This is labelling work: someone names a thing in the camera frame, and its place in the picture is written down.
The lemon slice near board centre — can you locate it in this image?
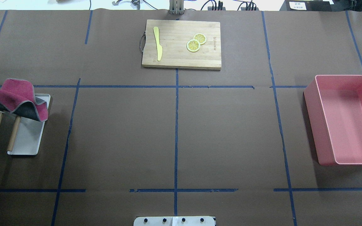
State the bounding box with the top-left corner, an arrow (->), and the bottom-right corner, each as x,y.
186,39 -> 201,52

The aluminium frame post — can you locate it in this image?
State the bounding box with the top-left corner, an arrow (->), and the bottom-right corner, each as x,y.
168,0 -> 185,15

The pink plastic bin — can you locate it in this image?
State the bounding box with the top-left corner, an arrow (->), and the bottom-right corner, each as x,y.
304,75 -> 362,166

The bamboo cutting board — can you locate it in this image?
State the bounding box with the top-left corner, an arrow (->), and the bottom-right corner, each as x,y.
142,19 -> 222,70

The yellow plastic knife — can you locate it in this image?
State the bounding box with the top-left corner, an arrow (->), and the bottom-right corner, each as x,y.
153,27 -> 163,62

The white tray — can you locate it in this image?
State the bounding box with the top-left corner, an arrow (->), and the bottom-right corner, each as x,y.
7,94 -> 51,156

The lemon slice near board edge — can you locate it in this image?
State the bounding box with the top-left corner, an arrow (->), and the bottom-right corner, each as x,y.
193,33 -> 207,45

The pink grey cleaning cloth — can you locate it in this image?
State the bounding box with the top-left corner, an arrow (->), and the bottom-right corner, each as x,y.
0,78 -> 48,122

